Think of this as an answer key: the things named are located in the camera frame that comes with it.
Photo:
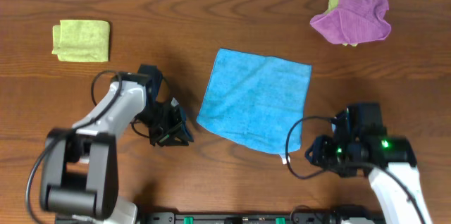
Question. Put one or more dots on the folded green cloth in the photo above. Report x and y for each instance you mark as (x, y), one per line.
(81, 41)

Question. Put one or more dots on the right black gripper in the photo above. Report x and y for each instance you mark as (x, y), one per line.
(320, 146)

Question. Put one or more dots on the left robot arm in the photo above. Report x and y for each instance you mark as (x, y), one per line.
(80, 164)

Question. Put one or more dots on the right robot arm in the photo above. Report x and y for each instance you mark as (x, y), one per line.
(388, 163)

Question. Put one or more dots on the crumpled green cloth under purple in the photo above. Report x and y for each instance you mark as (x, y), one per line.
(337, 24)

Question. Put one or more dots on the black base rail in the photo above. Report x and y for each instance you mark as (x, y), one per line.
(298, 217)

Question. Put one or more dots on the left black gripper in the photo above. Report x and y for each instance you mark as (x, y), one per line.
(173, 129)

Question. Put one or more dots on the blue cloth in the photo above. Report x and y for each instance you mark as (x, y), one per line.
(255, 101)

